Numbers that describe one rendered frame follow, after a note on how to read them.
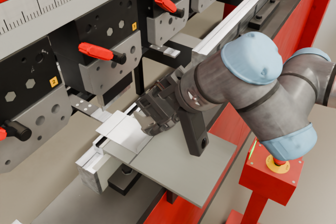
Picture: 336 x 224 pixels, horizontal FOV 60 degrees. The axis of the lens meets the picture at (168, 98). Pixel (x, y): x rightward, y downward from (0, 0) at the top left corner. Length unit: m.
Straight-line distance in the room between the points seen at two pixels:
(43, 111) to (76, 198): 0.36
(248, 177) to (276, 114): 0.60
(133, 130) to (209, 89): 0.34
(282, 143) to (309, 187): 1.53
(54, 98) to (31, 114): 0.04
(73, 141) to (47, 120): 1.59
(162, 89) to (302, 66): 0.24
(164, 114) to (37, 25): 0.26
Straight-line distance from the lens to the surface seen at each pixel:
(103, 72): 0.55
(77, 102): 0.83
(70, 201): 0.80
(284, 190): 1.00
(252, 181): 1.02
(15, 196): 1.97
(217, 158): 0.68
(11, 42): 0.42
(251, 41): 0.40
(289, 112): 0.44
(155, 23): 0.64
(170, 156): 0.68
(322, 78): 0.53
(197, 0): 0.81
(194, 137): 0.55
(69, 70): 0.57
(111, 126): 0.74
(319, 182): 2.02
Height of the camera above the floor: 1.55
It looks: 43 degrees down
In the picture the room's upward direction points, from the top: straight up
